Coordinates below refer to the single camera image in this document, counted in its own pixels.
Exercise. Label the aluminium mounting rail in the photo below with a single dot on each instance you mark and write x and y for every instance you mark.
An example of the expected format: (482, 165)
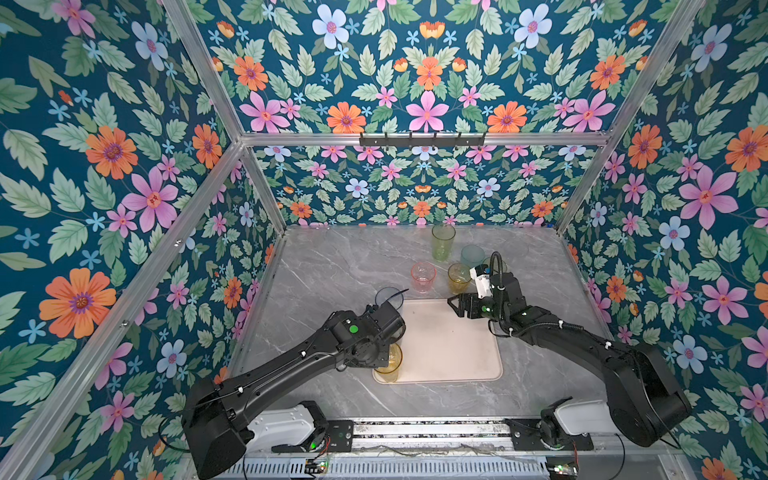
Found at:
(281, 427)

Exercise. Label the white vented cable duct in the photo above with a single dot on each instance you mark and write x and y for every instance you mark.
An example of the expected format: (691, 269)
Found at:
(389, 468)

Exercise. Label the blue translucent tall cup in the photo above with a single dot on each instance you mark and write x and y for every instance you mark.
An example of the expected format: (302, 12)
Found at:
(391, 295)

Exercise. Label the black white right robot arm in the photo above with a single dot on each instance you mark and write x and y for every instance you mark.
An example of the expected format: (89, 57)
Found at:
(644, 400)

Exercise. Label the beige rectangular tray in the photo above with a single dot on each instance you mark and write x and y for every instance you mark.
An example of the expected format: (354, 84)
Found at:
(440, 347)

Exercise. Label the black hook rack bar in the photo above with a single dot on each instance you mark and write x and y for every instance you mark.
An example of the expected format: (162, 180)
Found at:
(407, 140)

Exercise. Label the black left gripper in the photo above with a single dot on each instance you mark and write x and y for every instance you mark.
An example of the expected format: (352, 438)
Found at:
(385, 362)

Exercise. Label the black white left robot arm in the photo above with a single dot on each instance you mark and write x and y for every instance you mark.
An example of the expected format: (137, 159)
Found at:
(216, 416)

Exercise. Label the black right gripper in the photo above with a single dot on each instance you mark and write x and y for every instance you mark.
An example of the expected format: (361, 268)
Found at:
(472, 300)

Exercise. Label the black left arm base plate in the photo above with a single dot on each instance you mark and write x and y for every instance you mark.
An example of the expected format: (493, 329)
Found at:
(323, 437)

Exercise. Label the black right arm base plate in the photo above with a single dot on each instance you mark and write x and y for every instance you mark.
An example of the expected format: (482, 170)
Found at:
(529, 434)

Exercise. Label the green translucent tall cup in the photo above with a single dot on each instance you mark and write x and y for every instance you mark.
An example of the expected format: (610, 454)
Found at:
(443, 236)

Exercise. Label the yellow translucent short cup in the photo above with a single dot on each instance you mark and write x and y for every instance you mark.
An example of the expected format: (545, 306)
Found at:
(459, 278)

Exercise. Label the pink translucent short cup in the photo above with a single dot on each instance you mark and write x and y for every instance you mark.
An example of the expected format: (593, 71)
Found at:
(423, 275)

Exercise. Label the amber translucent tall cup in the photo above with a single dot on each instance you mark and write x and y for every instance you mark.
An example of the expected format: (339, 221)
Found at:
(393, 363)

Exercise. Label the teal translucent short cup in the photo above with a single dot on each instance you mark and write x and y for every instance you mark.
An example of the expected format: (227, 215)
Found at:
(472, 255)

